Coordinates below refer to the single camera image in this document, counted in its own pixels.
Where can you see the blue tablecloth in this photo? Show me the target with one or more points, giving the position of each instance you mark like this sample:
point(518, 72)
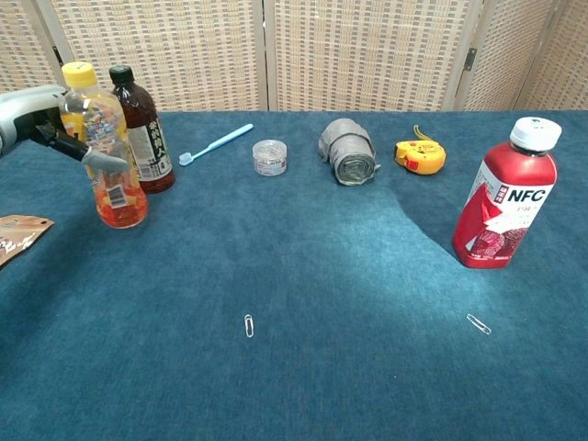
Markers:
point(294, 275)

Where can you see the red NFC juice bottle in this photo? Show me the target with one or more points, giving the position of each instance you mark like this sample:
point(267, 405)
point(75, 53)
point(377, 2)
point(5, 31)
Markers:
point(505, 167)

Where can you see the light blue toothbrush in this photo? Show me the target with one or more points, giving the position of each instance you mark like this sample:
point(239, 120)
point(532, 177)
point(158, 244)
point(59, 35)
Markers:
point(216, 144)

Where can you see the woven folding screen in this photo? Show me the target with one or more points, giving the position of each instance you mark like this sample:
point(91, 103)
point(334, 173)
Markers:
point(358, 50)

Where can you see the grey roll of bags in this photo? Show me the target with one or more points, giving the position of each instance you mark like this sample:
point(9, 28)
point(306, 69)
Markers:
point(351, 156)

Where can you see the small clear plastic jar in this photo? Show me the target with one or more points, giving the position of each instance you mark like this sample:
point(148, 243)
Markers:
point(269, 158)

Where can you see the silver paper clip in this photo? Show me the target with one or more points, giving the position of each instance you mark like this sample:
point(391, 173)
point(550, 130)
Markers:
point(478, 324)
point(249, 327)

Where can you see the yellow tape measure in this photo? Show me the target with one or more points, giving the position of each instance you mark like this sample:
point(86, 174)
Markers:
point(422, 158)

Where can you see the brown spout pouch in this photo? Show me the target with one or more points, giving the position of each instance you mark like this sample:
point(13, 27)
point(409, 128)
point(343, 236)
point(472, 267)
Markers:
point(20, 234)

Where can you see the dark tea bottle black cap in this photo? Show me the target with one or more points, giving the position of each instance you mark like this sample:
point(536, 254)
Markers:
point(156, 151)

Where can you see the yellow-capped orange tea bottle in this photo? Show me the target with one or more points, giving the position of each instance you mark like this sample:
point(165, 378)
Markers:
point(121, 211)

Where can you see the black screen hinge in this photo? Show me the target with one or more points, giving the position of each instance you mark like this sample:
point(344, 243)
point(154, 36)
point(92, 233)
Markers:
point(470, 59)
point(58, 55)

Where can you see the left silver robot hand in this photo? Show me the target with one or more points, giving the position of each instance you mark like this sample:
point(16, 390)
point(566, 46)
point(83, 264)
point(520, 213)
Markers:
point(27, 103)

